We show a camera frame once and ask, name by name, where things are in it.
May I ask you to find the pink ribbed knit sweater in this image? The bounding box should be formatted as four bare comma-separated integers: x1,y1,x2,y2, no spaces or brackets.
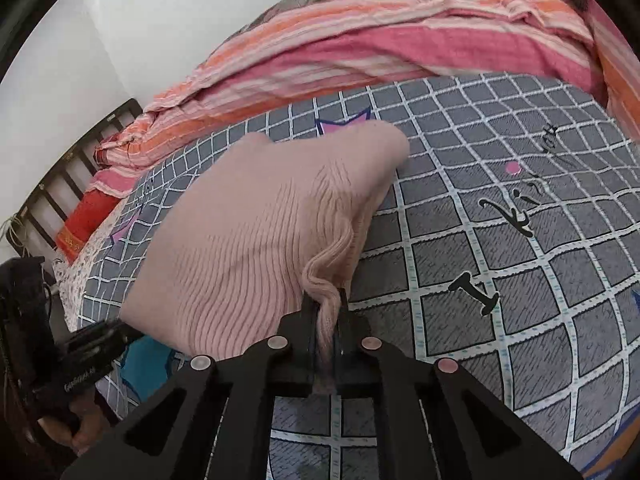
120,121,411,396

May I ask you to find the person's left hand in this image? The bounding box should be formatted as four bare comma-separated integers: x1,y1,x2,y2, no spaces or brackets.
37,394,115,458

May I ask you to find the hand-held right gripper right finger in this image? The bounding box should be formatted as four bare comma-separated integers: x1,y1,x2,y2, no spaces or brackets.
331,289,584,480

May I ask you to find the grey checked bedsheet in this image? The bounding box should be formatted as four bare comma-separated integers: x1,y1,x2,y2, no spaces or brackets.
75,72,640,480

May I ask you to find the pink orange striped blanket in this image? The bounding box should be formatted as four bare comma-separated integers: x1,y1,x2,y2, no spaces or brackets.
90,0,640,201

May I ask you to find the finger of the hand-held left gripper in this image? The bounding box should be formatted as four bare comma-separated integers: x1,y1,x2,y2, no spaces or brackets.
59,320,146,361

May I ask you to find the white floral sheet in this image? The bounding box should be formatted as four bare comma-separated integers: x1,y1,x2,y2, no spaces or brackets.
52,205,131,331

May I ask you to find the dark wooden headboard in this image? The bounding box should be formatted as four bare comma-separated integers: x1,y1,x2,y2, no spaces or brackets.
10,98,143,261

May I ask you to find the red pillow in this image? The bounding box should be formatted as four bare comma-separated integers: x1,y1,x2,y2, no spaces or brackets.
55,187,123,263

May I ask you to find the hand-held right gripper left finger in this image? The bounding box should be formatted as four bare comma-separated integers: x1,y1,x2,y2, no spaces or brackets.
60,291,318,480

